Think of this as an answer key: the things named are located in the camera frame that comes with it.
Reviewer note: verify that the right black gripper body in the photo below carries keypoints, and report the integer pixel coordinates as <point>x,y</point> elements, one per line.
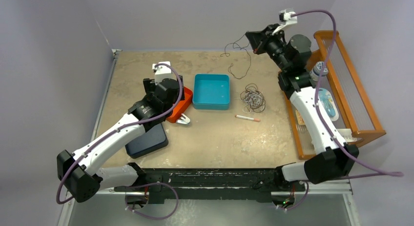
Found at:
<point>269,43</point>

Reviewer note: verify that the blue white jar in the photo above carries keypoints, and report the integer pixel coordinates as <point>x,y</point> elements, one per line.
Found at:
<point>318,70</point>

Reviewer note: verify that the aluminium frame rails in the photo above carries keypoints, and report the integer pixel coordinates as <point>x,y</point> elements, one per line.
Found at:
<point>324,205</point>

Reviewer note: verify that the blue blister pack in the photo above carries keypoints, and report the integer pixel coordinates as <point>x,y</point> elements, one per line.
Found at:
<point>328,104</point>

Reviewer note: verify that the orange plastic tray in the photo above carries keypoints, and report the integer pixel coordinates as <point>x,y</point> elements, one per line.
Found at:
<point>182,106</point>

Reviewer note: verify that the small white stapler remover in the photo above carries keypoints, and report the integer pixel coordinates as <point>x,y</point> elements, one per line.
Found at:
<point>183,120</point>

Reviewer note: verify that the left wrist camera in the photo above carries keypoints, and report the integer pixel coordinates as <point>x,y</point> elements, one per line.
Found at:
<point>162,72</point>

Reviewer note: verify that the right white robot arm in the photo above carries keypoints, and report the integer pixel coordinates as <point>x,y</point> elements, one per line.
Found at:
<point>334,156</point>

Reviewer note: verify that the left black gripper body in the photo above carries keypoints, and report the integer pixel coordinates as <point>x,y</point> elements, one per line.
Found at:
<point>150,86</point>

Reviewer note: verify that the wooden shelf rack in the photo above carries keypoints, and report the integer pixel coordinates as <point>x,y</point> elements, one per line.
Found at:
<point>353,104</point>

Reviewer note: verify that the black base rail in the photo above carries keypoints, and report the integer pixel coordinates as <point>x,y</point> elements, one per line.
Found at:
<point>263,185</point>

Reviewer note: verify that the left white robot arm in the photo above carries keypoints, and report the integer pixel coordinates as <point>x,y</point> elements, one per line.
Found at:
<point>81,173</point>

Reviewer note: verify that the teal plastic tray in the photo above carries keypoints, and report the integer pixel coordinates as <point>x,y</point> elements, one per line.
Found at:
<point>211,92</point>

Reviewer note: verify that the dark blue plastic tray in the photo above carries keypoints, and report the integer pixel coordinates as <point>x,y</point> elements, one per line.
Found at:
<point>151,141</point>

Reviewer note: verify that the white orange marker pen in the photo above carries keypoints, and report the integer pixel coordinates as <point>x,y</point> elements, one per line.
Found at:
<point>247,118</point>

